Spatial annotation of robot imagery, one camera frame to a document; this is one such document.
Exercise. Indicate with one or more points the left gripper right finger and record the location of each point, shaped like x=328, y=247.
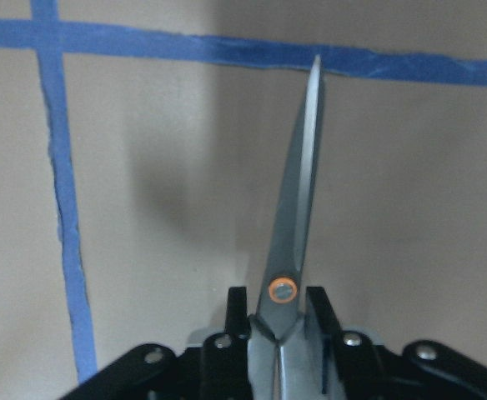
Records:
x=348, y=364

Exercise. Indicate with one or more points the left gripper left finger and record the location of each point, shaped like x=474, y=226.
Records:
x=216, y=369

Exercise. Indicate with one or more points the orange grey handled scissors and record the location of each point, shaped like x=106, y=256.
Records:
x=277, y=353

